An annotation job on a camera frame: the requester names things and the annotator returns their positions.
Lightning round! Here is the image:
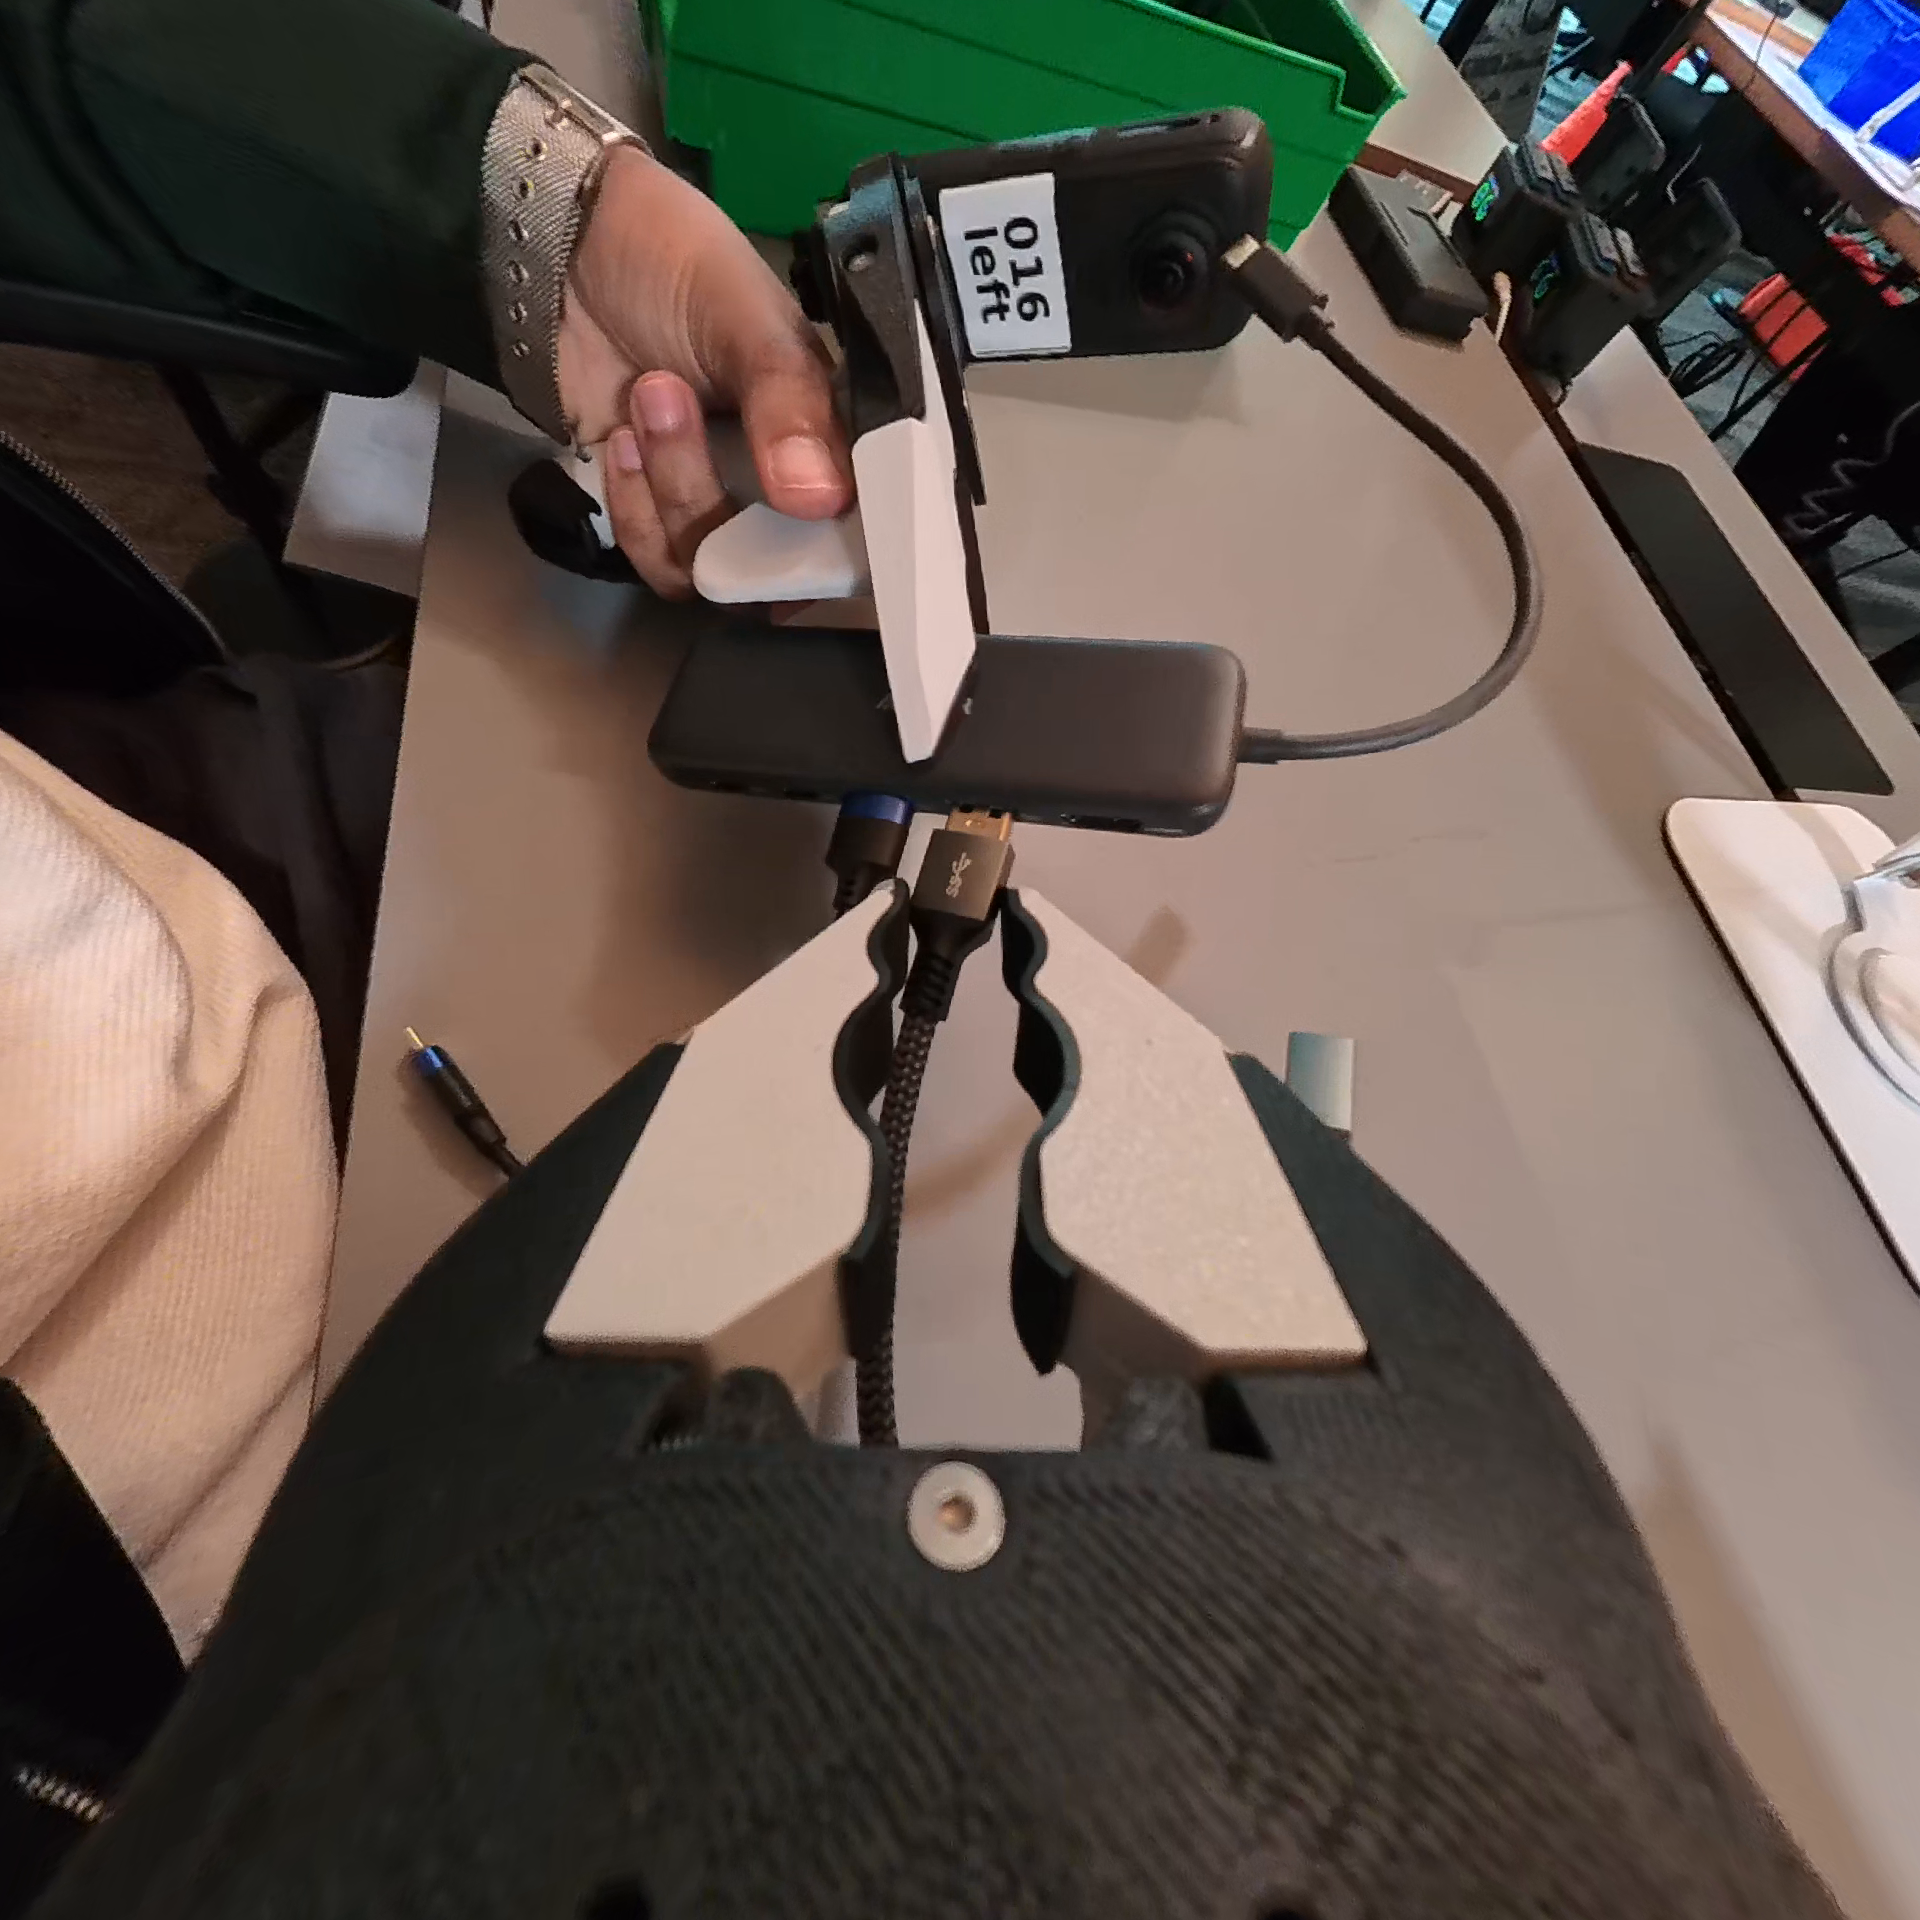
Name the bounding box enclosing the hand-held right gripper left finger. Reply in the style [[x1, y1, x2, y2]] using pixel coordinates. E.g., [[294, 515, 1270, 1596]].
[[539, 883, 916, 1379]]

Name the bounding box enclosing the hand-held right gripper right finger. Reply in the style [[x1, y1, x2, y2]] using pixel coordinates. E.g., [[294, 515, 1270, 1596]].
[[1000, 885, 1374, 1409]]

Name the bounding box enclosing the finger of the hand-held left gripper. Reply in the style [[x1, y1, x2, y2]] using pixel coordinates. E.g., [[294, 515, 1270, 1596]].
[[862, 317, 995, 764]]

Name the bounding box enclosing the black USB hub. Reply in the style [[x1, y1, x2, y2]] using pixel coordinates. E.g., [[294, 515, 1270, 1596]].
[[648, 239, 1548, 841]]

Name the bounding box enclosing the green plastic bin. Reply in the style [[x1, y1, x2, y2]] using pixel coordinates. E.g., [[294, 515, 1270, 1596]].
[[643, 0, 1408, 252]]

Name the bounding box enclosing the black blue-ringed USB cable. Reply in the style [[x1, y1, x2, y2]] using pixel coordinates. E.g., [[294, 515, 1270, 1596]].
[[401, 789, 915, 1177]]

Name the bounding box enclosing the braided grey USB cable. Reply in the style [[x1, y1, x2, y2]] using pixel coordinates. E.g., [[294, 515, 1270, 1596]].
[[848, 805, 1361, 1449]]

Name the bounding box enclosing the grey desk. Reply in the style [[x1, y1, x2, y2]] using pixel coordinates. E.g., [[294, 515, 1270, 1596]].
[[281, 0, 1920, 1920]]

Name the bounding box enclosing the black rectangular desk plate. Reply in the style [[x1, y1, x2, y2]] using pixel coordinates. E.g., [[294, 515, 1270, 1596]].
[[1576, 442, 1897, 801]]

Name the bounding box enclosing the person's left hand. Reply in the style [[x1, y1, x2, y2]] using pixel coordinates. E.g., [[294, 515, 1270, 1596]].
[[555, 147, 865, 600]]

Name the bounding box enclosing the orange traffic cone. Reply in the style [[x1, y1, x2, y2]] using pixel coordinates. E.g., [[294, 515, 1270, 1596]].
[[1544, 60, 1636, 161]]

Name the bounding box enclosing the black battery charger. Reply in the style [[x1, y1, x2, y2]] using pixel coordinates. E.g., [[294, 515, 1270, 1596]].
[[1470, 90, 1744, 379]]

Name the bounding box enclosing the silver mesh wristwatch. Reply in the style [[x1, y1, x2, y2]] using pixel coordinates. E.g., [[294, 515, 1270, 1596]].
[[481, 67, 657, 448]]

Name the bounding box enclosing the blue plastic bin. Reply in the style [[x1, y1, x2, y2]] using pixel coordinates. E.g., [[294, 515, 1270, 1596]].
[[1800, 0, 1920, 128]]

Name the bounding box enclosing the black chair armrest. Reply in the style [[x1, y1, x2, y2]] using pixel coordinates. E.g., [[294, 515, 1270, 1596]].
[[0, 277, 418, 403]]

